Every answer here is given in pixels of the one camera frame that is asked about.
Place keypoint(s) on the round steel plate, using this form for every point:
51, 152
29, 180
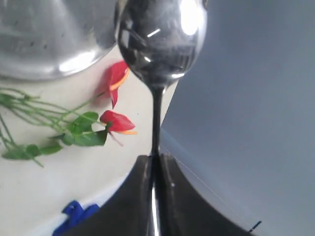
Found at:
50, 39

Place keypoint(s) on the silver metal spoon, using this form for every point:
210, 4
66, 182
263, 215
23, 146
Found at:
159, 40

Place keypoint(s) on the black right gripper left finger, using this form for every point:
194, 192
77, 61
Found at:
129, 211

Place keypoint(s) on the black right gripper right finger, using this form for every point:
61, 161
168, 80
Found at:
185, 211

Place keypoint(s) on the artificial red anthurium plant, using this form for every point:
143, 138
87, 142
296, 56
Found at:
73, 128

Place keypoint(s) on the blue object at gripper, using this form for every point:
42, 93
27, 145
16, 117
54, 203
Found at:
75, 214

